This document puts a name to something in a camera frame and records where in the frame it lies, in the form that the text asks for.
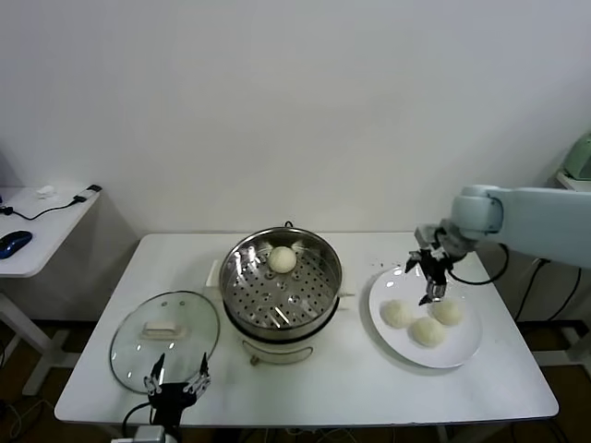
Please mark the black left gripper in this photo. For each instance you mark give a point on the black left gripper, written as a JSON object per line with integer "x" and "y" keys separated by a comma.
{"x": 168, "y": 401}

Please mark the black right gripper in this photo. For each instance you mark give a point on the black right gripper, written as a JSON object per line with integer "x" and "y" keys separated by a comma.
{"x": 436, "y": 267}

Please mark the white steamed baozi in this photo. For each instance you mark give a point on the white steamed baozi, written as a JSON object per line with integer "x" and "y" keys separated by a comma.
{"x": 448, "y": 313}
{"x": 396, "y": 314}
{"x": 282, "y": 259}
{"x": 428, "y": 332}

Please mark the round glass pot lid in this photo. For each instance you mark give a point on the round glass pot lid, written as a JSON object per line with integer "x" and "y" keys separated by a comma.
{"x": 184, "y": 318}

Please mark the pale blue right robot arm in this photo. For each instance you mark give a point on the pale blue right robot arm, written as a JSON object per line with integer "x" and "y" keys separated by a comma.
{"x": 545, "y": 221}

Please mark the stainless steel steamer basket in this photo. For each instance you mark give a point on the stainless steel steamer basket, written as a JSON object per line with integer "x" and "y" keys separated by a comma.
{"x": 240, "y": 258}

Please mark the white round plate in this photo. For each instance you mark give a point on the white round plate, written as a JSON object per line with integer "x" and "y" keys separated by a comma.
{"x": 457, "y": 346}

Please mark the cream electric cooking pot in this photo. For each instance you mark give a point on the cream electric cooking pot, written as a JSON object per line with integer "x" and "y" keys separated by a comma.
{"x": 277, "y": 353}

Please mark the white side table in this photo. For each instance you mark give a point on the white side table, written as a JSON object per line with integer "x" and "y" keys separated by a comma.
{"x": 575, "y": 181}

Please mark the white side desk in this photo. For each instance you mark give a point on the white side desk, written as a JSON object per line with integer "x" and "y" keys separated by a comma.
{"x": 46, "y": 231}

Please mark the mint green appliance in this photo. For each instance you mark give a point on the mint green appliance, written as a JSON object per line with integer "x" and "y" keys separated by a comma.
{"x": 579, "y": 159}

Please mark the blue computer mouse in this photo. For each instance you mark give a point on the blue computer mouse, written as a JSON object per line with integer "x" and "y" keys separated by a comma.
{"x": 16, "y": 241}

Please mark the small white desk object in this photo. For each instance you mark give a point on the small white desk object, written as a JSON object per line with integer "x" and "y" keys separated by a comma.
{"x": 44, "y": 190}

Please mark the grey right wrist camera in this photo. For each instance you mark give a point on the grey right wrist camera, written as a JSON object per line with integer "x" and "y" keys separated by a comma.
{"x": 427, "y": 234}

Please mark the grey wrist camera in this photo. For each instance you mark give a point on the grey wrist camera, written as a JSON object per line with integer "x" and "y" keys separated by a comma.
{"x": 150, "y": 434}
{"x": 427, "y": 234}

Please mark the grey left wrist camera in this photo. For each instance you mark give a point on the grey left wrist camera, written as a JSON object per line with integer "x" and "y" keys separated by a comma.
{"x": 150, "y": 434}

